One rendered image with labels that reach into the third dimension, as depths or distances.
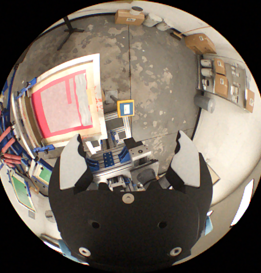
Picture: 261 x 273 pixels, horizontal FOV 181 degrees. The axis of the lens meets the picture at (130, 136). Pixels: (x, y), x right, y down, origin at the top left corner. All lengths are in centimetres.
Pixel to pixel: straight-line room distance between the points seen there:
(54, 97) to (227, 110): 342
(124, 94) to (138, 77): 43
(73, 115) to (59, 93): 19
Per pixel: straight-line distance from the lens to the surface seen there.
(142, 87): 176
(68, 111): 65
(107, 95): 159
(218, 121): 320
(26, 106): 79
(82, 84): 59
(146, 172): 65
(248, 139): 316
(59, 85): 66
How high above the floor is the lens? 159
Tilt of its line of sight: 53 degrees down
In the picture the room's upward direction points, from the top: 148 degrees clockwise
